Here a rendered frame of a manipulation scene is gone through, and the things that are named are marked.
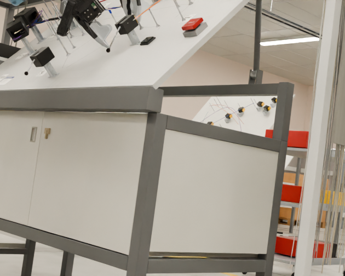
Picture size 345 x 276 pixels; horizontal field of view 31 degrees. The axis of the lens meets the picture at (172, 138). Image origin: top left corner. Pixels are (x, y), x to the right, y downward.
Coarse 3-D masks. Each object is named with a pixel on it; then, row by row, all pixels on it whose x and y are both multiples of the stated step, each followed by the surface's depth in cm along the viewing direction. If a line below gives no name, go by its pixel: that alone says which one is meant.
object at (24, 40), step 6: (18, 18) 251; (12, 24) 246; (18, 24) 244; (24, 24) 249; (12, 30) 248; (18, 30) 249; (24, 30) 245; (12, 36) 245; (18, 36) 246; (24, 36) 246; (24, 42) 252; (30, 48) 254; (30, 54) 253
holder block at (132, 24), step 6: (126, 18) 198; (132, 18) 198; (114, 24) 198; (120, 24) 196; (126, 24) 197; (132, 24) 198; (138, 24) 200; (120, 30) 198; (126, 30) 197; (132, 30) 198
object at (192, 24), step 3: (195, 18) 185; (198, 18) 183; (201, 18) 183; (189, 21) 185; (192, 21) 183; (195, 21) 182; (198, 21) 182; (201, 21) 183; (186, 24) 184; (189, 24) 183; (192, 24) 181; (195, 24) 181; (198, 24) 182; (183, 27) 183; (186, 27) 182; (189, 27) 182; (192, 27) 181; (195, 27) 181; (183, 30) 184; (189, 30) 184
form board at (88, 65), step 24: (144, 0) 243; (168, 0) 227; (192, 0) 213; (216, 0) 201; (240, 0) 190; (144, 24) 216; (168, 24) 203; (216, 24) 182; (24, 48) 267; (96, 48) 218; (120, 48) 205; (144, 48) 194; (168, 48) 184; (192, 48) 176; (0, 72) 251; (24, 72) 235; (72, 72) 207; (96, 72) 196; (120, 72) 186; (144, 72) 177; (168, 72) 170
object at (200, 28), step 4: (200, 24) 184; (204, 24) 183; (196, 28) 182; (200, 28) 182; (204, 28) 183; (184, 32) 184; (188, 32) 183; (192, 32) 182; (196, 32) 181; (200, 32) 182; (184, 36) 185; (188, 36) 184; (192, 36) 183
